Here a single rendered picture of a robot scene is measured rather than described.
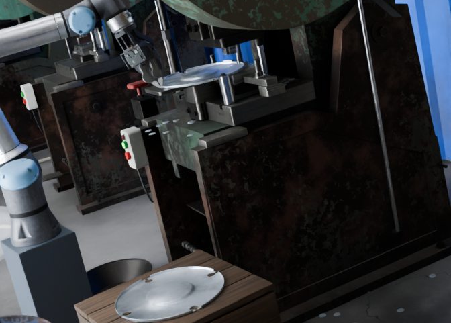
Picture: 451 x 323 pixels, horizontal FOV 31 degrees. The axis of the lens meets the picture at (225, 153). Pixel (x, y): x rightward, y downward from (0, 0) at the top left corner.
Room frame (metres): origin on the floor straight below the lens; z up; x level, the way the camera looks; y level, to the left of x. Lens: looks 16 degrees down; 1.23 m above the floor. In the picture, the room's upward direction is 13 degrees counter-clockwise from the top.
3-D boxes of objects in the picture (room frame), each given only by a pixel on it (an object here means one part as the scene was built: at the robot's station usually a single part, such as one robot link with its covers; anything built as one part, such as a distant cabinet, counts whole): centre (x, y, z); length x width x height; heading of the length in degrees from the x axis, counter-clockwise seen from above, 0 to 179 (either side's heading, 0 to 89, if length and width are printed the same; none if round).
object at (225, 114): (2.62, -0.09, 0.68); 0.45 x 0.30 x 0.06; 23
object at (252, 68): (2.62, -0.09, 0.76); 0.15 x 0.09 x 0.05; 23
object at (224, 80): (2.41, -0.04, 0.75); 0.03 x 0.03 x 0.10; 23
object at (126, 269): (2.82, 0.51, 0.04); 0.30 x 0.30 x 0.07
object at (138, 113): (2.82, 0.24, 0.62); 0.10 x 0.06 x 0.20; 23
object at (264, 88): (2.47, -0.16, 0.76); 0.17 x 0.06 x 0.10; 23
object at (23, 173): (2.34, 0.61, 0.62); 0.13 x 0.12 x 0.14; 10
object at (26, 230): (2.33, 0.61, 0.50); 0.15 x 0.15 x 0.10
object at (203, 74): (2.57, 0.02, 0.78); 0.29 x 0.29 x 0.01
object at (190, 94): (2.55, 0.07, 0.72); 0.25 x 0.14 x 0.14; 113
